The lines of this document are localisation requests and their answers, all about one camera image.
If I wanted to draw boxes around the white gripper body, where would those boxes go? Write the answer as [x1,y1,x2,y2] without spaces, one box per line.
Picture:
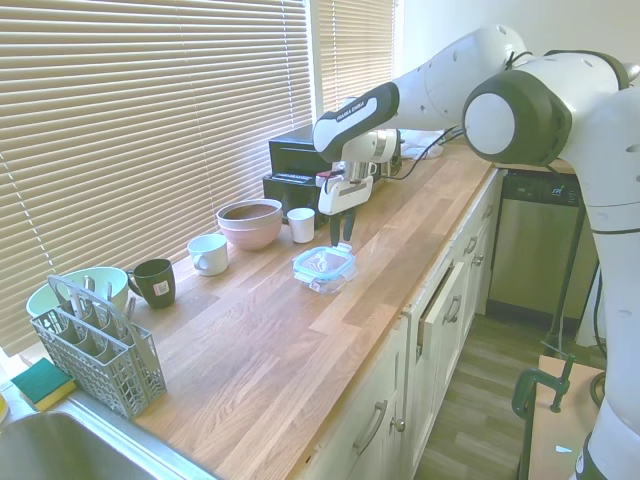
[318,174,374,217]

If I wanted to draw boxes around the clear lid with teal rim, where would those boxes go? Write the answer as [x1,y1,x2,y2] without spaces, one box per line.
[292,244,359,282]

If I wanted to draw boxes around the square glass food container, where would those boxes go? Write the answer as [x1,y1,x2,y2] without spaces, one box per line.
[299,247,359,296]

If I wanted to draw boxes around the tall white mug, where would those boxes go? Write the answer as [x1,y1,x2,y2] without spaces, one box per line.
[286,207,316,245]

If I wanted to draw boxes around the black countertop appliance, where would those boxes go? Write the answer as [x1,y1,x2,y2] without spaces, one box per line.
[263,124,326,212]

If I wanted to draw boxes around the white plastic bag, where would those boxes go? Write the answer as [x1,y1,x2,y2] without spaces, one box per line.
[399,128,451,161]

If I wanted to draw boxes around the pink bowl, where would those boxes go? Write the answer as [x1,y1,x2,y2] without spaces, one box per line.
[218,214,284,251]

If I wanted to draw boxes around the grey bowl with brown inside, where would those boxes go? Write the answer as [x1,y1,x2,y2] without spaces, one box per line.
[216,198,284,232]

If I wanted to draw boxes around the wide white mug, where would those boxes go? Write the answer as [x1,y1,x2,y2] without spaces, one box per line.
[187,233,230,277]

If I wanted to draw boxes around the narrow beige window blind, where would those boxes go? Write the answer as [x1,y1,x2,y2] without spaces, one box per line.
[317,0,399,119]

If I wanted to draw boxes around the white kitchen cabinet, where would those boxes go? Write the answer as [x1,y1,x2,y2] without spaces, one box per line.
[299,167,506,480]

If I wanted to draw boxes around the stainless steel dishwasher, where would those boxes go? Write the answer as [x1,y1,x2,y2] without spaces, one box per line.
[487,169,601,321]

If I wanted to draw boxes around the black mug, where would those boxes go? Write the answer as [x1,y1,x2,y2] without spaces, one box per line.
[125,258,178,310]

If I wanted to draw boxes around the mint green bowl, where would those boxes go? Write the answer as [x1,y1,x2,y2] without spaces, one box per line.
[25,266,130,321]

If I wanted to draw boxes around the wide beige window blind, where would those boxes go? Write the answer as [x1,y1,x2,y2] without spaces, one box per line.
[0,0,314,359]

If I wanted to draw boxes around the green clamp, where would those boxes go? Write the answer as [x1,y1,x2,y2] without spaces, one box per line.
[512,355,576,416]

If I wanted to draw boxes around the grey plastic cutlery basket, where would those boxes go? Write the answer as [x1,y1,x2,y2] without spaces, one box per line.
[30,273,168,420]

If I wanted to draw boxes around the plywood robot table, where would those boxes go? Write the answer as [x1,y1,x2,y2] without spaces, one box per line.
[529,354,606,480]

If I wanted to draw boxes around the green and yellow sponge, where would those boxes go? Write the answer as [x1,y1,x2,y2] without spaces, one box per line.
[9,357,77,414]

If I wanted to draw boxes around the stainless steel sink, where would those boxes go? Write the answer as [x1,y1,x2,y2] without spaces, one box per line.
[0,394,221,480]

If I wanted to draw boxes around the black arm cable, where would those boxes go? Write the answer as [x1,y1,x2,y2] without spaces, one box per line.
[382,47,640,351]

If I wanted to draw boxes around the metal drawer bar handle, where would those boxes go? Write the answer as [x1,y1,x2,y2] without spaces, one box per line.
[442,294,462,326]

